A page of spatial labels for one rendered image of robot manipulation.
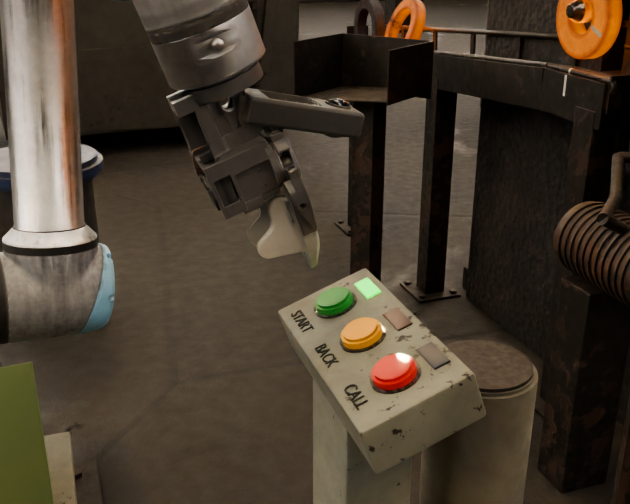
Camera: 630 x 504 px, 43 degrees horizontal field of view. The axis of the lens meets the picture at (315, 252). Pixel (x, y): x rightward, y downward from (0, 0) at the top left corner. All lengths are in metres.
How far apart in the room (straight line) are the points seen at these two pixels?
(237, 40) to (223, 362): 1.33
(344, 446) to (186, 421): 1.00
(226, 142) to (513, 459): 0.46
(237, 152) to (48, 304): 0.69
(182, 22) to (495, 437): 0.52
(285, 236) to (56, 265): 0.63
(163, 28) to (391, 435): 0.38
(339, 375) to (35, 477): 0.65
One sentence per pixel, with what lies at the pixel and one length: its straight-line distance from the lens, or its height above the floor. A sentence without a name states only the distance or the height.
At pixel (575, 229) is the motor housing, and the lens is 1.38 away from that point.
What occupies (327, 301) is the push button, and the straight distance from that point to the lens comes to 0.81.
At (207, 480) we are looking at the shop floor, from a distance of 1.57.
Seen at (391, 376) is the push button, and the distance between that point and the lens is 0.69.
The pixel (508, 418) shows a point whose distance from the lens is 0.87.
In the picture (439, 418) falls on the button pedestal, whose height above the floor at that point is 0.58.
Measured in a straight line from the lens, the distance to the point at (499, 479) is 0.92.
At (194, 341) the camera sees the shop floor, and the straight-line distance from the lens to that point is 2.03.
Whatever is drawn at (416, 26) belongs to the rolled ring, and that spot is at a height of 0.71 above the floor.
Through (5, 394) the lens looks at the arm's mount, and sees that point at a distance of 1.19.
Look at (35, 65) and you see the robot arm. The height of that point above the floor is 0.77.
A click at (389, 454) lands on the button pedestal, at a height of 0.55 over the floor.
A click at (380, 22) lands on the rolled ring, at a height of 0.70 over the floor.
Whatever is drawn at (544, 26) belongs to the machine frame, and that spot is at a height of 0.77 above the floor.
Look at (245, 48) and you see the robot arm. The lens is 0.68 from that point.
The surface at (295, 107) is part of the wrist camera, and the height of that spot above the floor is 0.81.
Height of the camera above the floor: 0.96
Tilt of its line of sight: 22 degrees down
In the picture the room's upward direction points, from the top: straight up
